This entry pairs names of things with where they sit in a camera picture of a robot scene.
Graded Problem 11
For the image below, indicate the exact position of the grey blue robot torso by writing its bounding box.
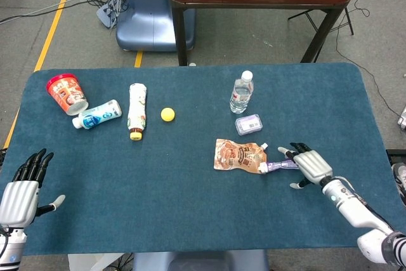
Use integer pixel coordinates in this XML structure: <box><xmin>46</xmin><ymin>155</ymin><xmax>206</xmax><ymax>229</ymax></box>
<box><xmin>133</xmin><ymin>249</ymin><xmax>270</xmax><ymax>271</ymax></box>

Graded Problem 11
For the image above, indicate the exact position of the teal table cloth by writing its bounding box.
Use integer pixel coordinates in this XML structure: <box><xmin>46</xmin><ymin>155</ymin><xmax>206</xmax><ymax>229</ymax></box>
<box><xmin>0</xmin><ymin>62</ymin><xmax>399</xmax><ymax>256</ymax></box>

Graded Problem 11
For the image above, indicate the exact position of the clear plastic water bottle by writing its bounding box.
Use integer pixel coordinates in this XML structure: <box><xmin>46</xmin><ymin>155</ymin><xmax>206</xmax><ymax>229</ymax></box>
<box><xmin>229</xmin><ymin>70</ymin><xmax>254</xmax><ymax>114</ymax></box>

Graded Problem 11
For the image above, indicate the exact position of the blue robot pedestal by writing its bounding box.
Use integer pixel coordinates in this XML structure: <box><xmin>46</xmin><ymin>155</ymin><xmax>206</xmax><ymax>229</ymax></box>
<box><xmin>115</xmin><ymin>0</ymin><xmax>196</xmax><ymax>52</ymax></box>

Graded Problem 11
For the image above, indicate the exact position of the clear box with purple contents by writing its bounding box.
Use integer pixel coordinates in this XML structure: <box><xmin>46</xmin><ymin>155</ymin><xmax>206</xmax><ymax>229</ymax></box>
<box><xmin>234</xmin><ymin>114</ymin><xmax>263</xmax><ymax>136</ymax></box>

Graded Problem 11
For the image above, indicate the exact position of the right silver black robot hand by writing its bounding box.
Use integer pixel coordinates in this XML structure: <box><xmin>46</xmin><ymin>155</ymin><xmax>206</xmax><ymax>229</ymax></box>
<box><xmin>277</xmin><ymin>142</ymin><xmax>334</xmax><ymax>189</ymax></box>

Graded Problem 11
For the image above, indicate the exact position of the grey sneaker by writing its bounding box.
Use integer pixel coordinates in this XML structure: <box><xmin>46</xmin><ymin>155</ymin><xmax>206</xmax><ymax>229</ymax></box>
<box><xmin>391</xmin><ymin>162</ymin><xmax>406</xmax><ymax>207</ymax></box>

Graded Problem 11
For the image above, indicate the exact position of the grey power strip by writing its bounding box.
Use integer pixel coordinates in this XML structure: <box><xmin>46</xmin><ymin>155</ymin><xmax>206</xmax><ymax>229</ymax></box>
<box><xmin>96</xmin><ymin>0</ymin><xmax>128</xmax><ymax>29</ymax></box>

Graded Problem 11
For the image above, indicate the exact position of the white blue yogurt bottle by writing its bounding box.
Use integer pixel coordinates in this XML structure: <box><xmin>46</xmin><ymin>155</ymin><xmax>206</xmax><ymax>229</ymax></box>
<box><xmin>72</xmin><ymin>99</ymin><xmax>123</xmax><ymax>130</ymax></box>

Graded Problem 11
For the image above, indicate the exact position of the yellow ball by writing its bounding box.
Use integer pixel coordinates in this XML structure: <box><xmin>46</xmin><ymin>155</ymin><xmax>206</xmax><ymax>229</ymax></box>
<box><xmin>160</xmin><ymin>107</ymin><xmax>176</xmax><ymax>122</ymax></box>

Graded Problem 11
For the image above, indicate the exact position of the purple white tube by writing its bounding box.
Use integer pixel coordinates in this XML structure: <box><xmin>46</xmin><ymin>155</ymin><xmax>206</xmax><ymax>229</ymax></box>
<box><xmin>257</xmin><ymin>159</ymin><xmax>301</xmax><ymax>175</ymax></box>

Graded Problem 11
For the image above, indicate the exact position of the white yellow-capped bottle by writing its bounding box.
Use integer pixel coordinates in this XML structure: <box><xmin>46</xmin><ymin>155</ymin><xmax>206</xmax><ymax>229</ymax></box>
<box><xmin>127</xmin><ymin>83</ymin><xmax>148</xmax><ymax>141</ymax></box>

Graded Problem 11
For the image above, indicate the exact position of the red instant noodle cup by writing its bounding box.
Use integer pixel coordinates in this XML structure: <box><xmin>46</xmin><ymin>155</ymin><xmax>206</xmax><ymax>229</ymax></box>
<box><xmin>46</xmin><ymin>73</ymin><xmax>89</xmax><ymax>116</ymax></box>

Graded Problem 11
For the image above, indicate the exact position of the orange spout drink pouch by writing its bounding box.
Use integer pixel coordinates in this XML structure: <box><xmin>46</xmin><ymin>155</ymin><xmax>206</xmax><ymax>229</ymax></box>
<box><xmin>214</xmin><ymin>138</ymin><xmax>269</xmax><ymax>172</ymax></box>

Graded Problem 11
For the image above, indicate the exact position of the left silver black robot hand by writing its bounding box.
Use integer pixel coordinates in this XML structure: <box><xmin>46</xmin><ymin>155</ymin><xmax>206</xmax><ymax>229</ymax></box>
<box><xmin>0</xmin><ymin>148</ymin><xmax>67</xmax><ymax>229</ymax></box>

